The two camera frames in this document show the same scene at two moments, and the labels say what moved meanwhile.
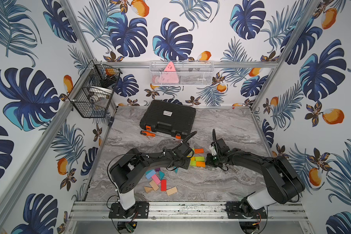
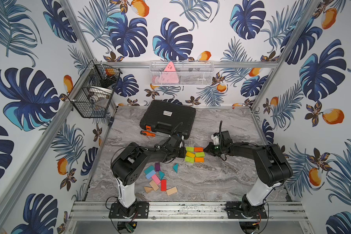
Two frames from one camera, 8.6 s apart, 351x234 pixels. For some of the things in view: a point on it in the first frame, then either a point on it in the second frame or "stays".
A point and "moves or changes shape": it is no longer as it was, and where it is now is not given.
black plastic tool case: [173, 118] stays
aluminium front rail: [276, 210] stays
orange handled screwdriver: [147, 133] stays
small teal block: [161, 174] stays
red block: [164, 185] stays
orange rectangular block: [200, 164] moves or changes shape
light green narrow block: [200, 158] moves or changes shape
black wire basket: [94, 89] stays
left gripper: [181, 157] to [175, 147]
